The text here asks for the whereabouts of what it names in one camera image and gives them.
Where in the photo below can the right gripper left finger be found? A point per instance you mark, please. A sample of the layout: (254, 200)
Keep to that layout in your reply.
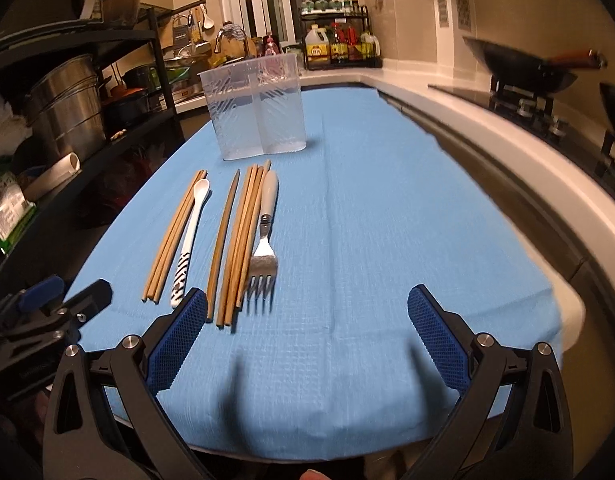
(104, 420)

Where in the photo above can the yellow oil bottle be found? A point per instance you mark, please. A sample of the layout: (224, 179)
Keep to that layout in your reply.
(317, 47)

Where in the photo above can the red dish soap bottle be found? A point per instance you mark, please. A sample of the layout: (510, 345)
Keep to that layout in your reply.
(270, 46)

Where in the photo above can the black spice rack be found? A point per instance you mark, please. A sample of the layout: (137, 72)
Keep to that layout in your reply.
(347, 23)

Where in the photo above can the white paper roll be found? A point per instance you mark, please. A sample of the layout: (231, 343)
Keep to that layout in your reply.
(59, 173)

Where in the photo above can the stainless steel stock pot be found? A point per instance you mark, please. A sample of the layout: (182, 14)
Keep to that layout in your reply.
(64, 109)

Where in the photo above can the black storage shelf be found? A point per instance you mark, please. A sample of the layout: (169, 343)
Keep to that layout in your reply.
(140, 124)

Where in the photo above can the black gas stove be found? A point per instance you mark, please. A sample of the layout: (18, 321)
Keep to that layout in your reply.
(536, 116)

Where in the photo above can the green food package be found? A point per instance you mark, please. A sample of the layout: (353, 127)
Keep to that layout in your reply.
(16, 212)

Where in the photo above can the blue table cloth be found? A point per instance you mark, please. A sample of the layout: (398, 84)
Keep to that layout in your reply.
(331, 365)

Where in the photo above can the white plastic bag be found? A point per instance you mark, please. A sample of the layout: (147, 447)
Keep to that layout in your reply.
(13, 130)

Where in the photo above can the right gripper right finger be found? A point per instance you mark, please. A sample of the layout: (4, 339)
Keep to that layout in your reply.
(534, 439)

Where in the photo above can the black wok with wooden handle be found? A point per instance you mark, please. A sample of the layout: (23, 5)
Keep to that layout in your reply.
(543, 76)

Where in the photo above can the clear plastic utensil holder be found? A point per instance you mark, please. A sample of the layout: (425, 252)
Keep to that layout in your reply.
(255, 106)

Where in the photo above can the white striped spoon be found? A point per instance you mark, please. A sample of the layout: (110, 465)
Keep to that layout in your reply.
(201, 191)

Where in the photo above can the dark curved wooden chopstick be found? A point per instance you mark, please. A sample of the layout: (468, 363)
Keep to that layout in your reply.
(219, 246)

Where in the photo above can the chrome kitchen faucet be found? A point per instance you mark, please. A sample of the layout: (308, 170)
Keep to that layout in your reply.
(232, 42)

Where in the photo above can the fork with white handle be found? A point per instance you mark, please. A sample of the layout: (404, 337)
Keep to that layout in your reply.
(263, 263)

